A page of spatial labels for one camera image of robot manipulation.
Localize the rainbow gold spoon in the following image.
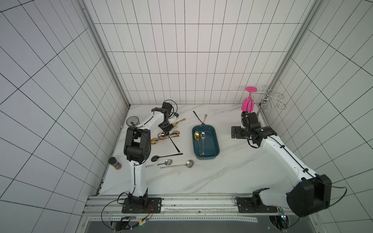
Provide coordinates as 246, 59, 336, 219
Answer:
194, 131, 202, 156

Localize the teal plastic storage box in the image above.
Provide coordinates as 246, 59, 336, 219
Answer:
192, 125, 220, 160

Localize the silver plain spoon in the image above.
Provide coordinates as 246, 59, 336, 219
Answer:
201, 132, 206, 156

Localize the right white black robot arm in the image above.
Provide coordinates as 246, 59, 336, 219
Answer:
231, 111, 332, 217

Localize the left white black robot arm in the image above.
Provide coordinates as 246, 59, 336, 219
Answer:
123, 105, 173, 209

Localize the small gold ornate spoon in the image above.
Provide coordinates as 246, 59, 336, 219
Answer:
173, 118, 186, 128

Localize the rose gold spoon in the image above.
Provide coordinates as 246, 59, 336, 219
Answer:
167, 131, 180, 136

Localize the small silver spoon front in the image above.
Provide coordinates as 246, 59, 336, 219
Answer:
146, 159, 173, 168

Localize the large silver spoon front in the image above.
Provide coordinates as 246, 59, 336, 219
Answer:
162, 160, 194, 169

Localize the pink upside-down wine glass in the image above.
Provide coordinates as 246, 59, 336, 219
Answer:
241, 86, 258, 113

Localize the chrome glass holder stand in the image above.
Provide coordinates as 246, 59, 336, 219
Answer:
256, 85, 287, 115

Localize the grey translucent cup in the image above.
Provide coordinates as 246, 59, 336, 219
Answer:
126, 116, 140, 128

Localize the brown spice jar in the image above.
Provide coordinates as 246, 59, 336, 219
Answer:
108, 157, 122, 170

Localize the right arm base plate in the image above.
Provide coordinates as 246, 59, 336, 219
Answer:
234, 196, 278, 213

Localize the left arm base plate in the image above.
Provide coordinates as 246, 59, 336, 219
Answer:
121, 196, 162, 214

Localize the aluminium rail frame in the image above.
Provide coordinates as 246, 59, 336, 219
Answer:
78, 194, 326, 233

